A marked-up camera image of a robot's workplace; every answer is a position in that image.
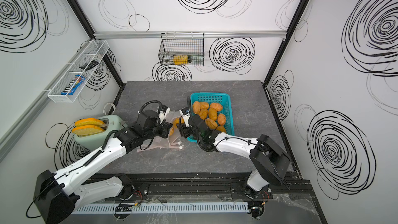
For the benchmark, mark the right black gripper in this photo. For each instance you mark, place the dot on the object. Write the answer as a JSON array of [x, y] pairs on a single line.
[[184, 130]]

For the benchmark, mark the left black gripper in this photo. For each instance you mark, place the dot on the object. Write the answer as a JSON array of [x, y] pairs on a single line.
[[166, 127]]

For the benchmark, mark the potato bagged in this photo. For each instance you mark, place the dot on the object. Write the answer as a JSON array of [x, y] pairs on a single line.
[[196, 107], [177, 121], [171, 132]]

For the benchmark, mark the clear zipper bag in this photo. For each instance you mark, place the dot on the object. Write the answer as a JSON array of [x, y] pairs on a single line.
[[164, 141]]

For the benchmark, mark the teal plastic basket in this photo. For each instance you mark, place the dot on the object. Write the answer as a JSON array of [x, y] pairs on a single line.
[[224, 99]]

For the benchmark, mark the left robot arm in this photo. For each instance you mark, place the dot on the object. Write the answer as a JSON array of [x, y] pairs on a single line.
[[58, 194]]

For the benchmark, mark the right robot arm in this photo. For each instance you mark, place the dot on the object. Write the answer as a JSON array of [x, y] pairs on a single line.
[[270, 160]]

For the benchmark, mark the potato bottom left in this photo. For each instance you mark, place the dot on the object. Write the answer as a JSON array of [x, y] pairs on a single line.
[[203, 114]]

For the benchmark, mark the potato centre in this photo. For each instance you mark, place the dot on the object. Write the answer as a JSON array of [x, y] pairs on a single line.
[[212, 114]]

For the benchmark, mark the potato bottom right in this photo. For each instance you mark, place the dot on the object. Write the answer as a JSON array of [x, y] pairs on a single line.
[[221, 128]]

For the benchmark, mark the potato large middle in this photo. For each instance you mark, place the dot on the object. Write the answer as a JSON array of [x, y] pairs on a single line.
[[204, 105]]

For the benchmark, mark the potato right middle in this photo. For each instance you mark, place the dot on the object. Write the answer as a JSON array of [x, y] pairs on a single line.
[[221, 119]]

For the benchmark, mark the potato top right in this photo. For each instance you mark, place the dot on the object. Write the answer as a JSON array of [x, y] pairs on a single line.
[[217, 106]]

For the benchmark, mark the mint green toaster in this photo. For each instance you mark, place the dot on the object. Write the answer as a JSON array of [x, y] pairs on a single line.
[[92, 142]]

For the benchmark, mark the upper toast slice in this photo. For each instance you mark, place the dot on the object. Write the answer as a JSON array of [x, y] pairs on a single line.
[[88, 121]]

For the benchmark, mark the toast slice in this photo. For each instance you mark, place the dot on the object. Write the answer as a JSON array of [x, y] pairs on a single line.
[[88, 121], [87, 130]]

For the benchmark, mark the lower toast slice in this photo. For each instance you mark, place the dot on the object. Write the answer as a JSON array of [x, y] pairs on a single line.
[[87, 130]]

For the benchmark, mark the yellow item in basket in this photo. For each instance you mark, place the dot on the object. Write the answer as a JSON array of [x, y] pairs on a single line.
[[181, 60]]

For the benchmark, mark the blue candy packet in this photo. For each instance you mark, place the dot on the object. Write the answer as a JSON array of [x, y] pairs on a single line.
[[74, 84]]

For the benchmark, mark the black remote control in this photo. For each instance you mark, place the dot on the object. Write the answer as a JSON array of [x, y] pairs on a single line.
[[88, 66]]

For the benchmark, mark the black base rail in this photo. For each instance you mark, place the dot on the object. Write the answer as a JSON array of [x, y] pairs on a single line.
[[233, 185]]

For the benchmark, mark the black wire wall basket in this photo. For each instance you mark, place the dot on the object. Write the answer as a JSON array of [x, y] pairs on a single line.
[[182, 43]]

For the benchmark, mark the white slotted cable duct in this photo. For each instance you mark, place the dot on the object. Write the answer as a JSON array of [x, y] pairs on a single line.
[[164, 208]]

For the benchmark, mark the white wire shelf basket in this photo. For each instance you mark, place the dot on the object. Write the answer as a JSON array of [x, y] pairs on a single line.
[[91, 50]]

